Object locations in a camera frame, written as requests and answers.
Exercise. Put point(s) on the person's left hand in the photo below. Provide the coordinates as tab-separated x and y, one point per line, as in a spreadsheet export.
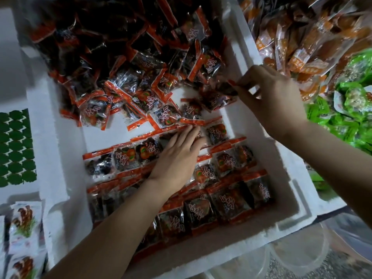
177	162

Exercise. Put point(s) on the person's right hand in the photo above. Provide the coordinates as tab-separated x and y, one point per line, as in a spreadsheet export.
278	101

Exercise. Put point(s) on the dark red snack packet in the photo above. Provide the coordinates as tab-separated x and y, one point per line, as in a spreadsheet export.
228	89

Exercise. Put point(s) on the pile of green packets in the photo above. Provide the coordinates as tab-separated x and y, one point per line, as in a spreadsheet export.
346	107

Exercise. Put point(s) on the pile of brown packets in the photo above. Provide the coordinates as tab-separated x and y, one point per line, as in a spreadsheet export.
302	37

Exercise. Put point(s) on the pile of dark red packets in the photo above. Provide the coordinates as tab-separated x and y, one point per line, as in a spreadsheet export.
128	49

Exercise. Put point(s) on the pile of white printed packets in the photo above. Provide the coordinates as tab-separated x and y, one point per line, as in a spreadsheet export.
23	241

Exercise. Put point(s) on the person's left forearm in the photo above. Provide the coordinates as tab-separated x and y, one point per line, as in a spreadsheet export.
110	238

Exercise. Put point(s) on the clear round plastic tub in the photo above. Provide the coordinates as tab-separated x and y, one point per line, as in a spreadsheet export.
241	267

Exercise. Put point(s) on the clear rectangular plastic tub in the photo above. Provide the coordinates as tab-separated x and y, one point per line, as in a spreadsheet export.
351	226

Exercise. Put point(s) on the green leaf-pattern sheet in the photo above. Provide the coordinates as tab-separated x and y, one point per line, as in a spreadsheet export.
16	148

